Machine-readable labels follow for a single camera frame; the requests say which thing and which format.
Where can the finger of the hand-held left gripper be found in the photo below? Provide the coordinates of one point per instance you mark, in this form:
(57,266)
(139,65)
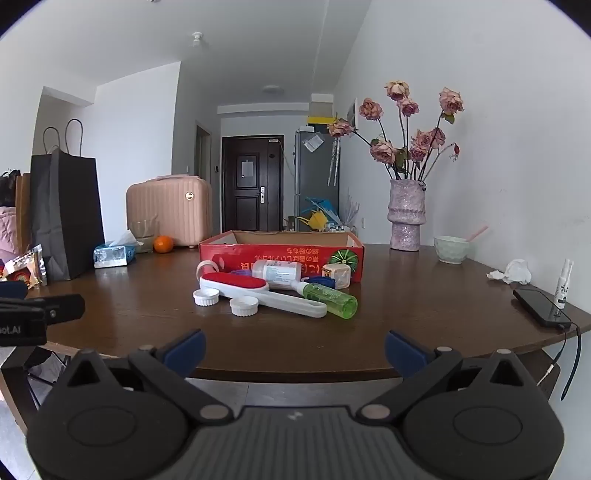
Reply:
(55,308)
(11,290)

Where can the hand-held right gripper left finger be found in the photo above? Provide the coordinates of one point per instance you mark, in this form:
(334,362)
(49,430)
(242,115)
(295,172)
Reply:
(184,353)

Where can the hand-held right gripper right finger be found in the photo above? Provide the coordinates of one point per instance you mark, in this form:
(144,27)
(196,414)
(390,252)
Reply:
(406,353)

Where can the white ribbed cap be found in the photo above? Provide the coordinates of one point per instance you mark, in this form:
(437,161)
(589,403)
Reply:
(206,297)
(244,306)

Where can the red and white lint brush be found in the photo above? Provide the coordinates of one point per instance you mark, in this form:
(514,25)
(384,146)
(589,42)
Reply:
(235,281)

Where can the green spray bottle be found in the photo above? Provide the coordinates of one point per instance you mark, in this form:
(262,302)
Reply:
(332,300)

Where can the purple ribbed cap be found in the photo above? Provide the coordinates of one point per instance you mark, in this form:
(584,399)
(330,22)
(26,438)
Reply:
(240,273)

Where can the beige cube plug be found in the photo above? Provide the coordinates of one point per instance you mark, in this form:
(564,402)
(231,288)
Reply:
(337,275)

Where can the red cardboard box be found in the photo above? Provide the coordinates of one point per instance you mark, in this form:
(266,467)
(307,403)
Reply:
(231,254)

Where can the blue ribbed cap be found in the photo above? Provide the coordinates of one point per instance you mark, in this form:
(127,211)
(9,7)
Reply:
(321,280)

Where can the clear bottle with white label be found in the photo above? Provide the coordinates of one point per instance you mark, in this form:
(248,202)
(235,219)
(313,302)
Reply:
(277,273)

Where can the shiny snack bag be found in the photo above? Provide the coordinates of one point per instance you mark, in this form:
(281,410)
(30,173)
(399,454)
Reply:
(27,270)

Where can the pink cloth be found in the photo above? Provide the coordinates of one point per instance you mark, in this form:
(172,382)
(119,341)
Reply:
(7,230)

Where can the blue tissue pack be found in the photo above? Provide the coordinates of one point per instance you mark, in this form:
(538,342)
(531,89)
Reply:
(111,256)

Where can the black paper bag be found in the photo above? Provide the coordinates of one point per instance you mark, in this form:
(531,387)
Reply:
(64,212)

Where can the orange fruit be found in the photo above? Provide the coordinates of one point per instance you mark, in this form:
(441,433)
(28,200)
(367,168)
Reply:
(163,244)

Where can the pale green bowl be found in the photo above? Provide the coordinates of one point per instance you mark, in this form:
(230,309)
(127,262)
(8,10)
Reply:
(450,251)

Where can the clear glass cup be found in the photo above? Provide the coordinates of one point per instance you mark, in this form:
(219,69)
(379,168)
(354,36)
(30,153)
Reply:
(141,230)

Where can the crumpled white tissue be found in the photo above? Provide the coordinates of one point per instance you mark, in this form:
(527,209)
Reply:
(515,272)

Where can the black smartphone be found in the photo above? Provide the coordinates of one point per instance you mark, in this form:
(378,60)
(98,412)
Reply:
(538,307)

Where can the pink spoon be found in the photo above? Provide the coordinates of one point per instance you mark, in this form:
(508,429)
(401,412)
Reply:
(478,232)

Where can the pink textured vase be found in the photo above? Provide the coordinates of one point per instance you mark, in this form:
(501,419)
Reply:
(406,212)

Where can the pink suitcase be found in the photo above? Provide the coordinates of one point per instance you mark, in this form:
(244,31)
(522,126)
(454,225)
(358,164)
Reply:
(175,212)

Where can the dark brown door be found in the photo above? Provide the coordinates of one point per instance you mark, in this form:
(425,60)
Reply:
(251,203)

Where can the small white spray bottle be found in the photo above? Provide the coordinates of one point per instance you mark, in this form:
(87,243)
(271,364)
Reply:
(563,286)

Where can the grey refrigerator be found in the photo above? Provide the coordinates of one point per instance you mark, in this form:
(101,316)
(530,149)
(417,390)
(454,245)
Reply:
(314,180)

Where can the dried pink roses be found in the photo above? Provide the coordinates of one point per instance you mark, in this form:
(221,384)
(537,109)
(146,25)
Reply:
(385,150)

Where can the hanging white umbrellas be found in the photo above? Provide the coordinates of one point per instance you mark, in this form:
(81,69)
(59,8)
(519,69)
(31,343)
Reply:
(334,161)

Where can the paper note on refrigerator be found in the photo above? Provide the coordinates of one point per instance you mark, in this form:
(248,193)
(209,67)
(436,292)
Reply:
(313,143)

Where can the yellow box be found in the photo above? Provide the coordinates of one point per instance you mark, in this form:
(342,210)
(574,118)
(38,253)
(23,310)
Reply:
(321,117)

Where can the round ceiling light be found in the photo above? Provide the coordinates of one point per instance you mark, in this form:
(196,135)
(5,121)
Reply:
(273,88)

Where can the white ceiling fixture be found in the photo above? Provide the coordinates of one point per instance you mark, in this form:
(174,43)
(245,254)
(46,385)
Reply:
(197,39)

